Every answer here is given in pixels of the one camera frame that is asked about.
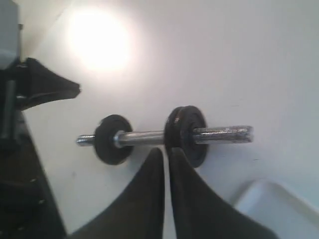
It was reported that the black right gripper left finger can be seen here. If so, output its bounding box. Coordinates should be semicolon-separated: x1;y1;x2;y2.
70;148;165;239

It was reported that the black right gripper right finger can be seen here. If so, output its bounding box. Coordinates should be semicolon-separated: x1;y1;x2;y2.
168;148;277;239

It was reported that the white plastic tray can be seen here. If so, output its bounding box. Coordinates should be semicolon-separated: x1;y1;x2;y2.
234;179;319;239

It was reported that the chrome dumbbell bar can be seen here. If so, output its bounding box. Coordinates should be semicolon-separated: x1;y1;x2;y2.
76;125;254;147

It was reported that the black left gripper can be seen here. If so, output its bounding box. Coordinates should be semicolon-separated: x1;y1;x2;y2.
0;58;81;239

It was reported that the black far-end weight plate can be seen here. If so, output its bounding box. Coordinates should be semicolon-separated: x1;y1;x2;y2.
93;115;133;165

